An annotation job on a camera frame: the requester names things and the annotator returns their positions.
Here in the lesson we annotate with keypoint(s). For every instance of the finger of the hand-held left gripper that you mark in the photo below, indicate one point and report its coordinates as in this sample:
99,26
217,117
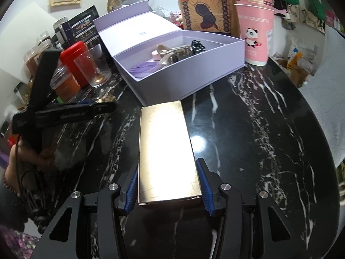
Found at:
103,108
80,103

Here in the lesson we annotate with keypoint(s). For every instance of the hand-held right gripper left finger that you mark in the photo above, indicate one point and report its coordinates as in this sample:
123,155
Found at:
132,191

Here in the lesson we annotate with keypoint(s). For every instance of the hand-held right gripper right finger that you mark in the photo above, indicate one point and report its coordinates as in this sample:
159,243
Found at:
204,194

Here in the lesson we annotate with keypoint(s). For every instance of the gold rectangular box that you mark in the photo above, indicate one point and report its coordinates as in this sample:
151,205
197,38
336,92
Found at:
164,153

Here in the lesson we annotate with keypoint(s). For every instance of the purple case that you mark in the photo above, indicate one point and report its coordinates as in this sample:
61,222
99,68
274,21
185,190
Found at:
144,68

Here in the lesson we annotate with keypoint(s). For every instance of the pink round container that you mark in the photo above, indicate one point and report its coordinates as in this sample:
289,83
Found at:
155,55

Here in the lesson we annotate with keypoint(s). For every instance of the lavender gift box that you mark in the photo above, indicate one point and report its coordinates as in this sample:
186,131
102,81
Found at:
188,81

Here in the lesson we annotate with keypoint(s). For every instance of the black polka dot scrunchie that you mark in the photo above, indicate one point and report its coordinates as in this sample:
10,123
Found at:
198,47

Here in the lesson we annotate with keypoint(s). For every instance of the person's left hand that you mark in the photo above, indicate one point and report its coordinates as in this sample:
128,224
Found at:
43,159

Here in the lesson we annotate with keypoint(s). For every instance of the small sparkly hair clip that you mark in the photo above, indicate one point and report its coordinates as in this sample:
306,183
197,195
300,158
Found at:
104,97

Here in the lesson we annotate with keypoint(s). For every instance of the cluster of clear spice jars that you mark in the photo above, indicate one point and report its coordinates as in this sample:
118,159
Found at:
64,86

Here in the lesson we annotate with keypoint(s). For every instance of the clear drinking glass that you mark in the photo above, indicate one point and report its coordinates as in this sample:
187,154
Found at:
105,64
87,70

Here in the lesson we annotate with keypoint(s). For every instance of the red canister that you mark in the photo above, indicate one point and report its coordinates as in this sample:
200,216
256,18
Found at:
71,51

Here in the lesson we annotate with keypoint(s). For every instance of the white cutting board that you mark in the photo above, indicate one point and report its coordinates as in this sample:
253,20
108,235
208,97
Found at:
16,45

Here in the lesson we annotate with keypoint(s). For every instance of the black printed packets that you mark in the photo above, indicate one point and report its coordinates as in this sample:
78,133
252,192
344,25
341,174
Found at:
83,24

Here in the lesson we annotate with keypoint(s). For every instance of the red orange package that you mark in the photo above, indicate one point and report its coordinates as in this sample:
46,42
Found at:
12,141

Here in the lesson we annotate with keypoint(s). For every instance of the woven straw fan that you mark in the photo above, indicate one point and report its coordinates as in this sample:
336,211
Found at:
114,2

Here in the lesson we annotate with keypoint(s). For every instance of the red white small toys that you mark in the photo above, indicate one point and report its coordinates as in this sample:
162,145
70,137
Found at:
172,16

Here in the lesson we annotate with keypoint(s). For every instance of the floral patterned clothing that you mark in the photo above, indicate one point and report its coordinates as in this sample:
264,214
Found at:
16,244

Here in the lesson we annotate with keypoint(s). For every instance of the brown printed paper bag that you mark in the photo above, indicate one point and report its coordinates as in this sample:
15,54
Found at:
204,10

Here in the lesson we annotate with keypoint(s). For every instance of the cardboard box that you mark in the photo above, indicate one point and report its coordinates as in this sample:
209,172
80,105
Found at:
295,74

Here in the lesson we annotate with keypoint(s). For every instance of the white printed sheet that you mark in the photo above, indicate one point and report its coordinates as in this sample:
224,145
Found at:
328,99

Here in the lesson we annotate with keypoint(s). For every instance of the pink panda paper cup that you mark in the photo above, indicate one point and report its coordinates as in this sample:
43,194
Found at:
256,40

